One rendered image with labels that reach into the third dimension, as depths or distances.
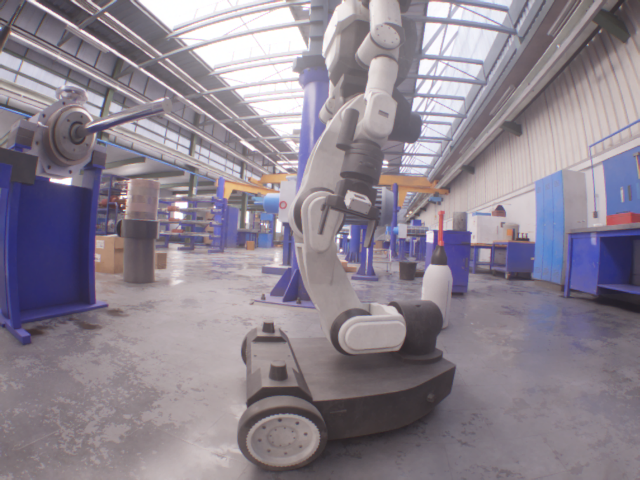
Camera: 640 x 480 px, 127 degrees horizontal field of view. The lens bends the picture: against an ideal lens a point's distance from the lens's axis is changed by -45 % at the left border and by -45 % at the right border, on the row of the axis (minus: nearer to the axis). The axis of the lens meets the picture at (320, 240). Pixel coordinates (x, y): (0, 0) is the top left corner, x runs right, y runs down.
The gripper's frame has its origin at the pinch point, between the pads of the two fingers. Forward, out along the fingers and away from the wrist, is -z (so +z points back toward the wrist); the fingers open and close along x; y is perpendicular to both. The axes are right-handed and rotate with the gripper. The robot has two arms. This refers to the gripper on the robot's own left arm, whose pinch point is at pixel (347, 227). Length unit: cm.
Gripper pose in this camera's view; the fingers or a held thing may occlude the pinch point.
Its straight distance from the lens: 61.4
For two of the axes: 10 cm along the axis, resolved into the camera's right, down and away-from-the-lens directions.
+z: 2.5, -9.7, 0.5
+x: -9.4, -2.5, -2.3
